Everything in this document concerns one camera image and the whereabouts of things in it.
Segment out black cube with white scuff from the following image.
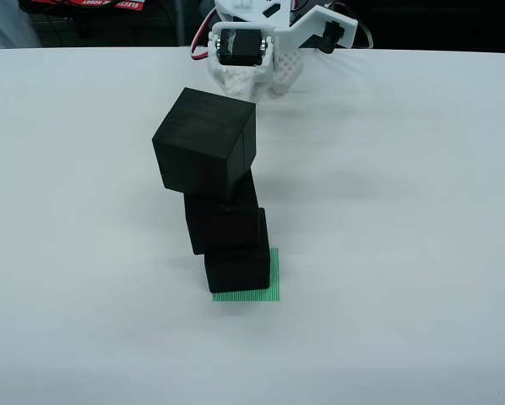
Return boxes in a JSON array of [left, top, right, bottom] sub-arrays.
[[182, 168, 270, 257]]

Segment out red printed label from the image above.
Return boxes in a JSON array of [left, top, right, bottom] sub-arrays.
[[73, 0, 146, 12]]

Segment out green striped square marker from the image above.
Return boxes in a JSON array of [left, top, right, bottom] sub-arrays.
[[211, 246, 281, 304]]

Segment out white fabric sheet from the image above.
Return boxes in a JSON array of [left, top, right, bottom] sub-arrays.
[[0, 0, 41, 50]]

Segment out red white black servo cable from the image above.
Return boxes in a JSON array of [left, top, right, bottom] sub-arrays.
[[189, 6, 218, 62]]

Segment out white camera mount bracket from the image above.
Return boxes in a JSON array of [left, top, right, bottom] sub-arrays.
[[275, 4, 359, 50]]

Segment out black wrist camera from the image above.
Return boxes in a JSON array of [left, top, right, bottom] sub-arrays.
[[318, 19, 346, 56]]

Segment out thin camera cable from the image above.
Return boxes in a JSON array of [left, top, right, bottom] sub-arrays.
[[353, 19, 375, 50]]

